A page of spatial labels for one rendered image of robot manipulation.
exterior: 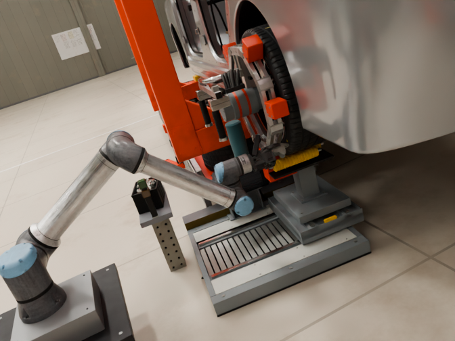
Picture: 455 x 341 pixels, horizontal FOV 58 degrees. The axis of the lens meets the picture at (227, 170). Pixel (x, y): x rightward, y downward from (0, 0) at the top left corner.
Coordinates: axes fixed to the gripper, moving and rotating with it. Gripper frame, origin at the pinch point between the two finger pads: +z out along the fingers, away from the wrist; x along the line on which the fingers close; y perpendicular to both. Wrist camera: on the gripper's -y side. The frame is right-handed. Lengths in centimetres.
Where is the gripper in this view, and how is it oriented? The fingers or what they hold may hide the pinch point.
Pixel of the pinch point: (286, 144)
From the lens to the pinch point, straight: 198.8
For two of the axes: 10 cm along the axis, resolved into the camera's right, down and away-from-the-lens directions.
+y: 3.7, 8.4, -4.0
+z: 9.3, -3.4, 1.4
